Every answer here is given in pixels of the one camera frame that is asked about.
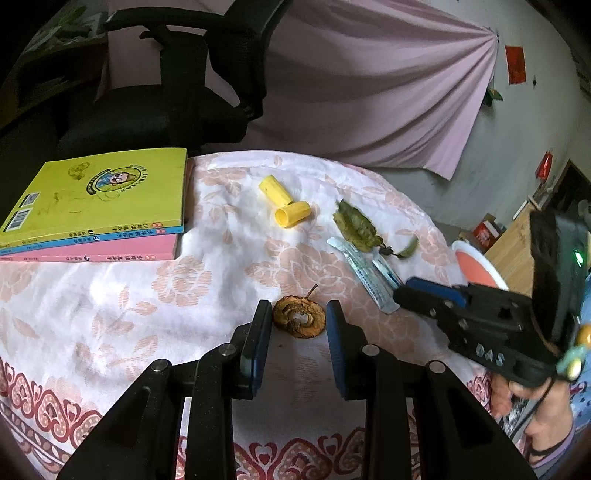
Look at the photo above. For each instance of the short white sachet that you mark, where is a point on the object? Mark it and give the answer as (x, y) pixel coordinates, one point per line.
(388, 272)

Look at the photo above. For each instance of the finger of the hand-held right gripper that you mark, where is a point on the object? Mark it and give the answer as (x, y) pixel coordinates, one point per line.
(438, 290)
(418, 302)

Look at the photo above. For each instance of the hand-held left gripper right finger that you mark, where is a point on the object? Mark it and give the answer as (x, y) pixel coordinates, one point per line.
(336, 350)

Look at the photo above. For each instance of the wooden desk with shelves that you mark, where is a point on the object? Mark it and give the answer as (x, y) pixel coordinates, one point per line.
(46, 69)

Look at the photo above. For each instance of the orange bucket with white rim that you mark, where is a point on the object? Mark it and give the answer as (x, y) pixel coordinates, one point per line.
(475, 267)

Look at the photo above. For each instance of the red box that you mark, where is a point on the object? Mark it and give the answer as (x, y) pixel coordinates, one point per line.
(485, 230)

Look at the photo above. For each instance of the pink hanging cloth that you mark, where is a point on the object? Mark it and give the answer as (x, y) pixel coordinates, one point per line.
(369, 92)

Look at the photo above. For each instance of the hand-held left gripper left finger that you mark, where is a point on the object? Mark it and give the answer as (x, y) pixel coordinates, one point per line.
(261, 350)

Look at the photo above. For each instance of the person's right hand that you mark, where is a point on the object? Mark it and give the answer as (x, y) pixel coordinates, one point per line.
(545, 406)

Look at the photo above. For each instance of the small green leaf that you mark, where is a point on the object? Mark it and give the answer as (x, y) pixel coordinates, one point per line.
(407, 249)

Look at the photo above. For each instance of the green cap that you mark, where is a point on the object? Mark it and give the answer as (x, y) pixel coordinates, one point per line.
(493, 94)

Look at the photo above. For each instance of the long silver sachet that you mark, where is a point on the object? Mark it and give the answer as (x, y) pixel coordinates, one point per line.
(369, 277)

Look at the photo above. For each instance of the person's right forearm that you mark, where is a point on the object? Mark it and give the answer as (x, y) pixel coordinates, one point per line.
(561, 457)

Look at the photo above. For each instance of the wooden cabinet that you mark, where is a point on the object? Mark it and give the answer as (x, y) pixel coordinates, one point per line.
(512, 249)

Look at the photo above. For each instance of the black office chair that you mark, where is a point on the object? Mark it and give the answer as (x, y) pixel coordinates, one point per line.
(184, 69)

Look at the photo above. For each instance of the brown apple piece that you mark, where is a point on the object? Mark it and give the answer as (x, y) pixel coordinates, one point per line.
(298, 318)

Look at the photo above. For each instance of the yellow plastic tube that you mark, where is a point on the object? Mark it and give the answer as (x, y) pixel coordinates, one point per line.
(276, 191)
(292, 214)

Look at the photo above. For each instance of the red hanging packet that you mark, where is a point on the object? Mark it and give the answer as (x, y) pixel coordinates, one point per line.
(546, 164)

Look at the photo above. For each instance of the dried green leaf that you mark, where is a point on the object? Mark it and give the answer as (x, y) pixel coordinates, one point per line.
(355, 228)

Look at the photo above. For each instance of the red paper wall decoration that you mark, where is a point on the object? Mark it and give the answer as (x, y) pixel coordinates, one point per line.
(515, 64)

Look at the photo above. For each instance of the stack of books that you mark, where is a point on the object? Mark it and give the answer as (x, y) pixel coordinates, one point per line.
(115, 253)

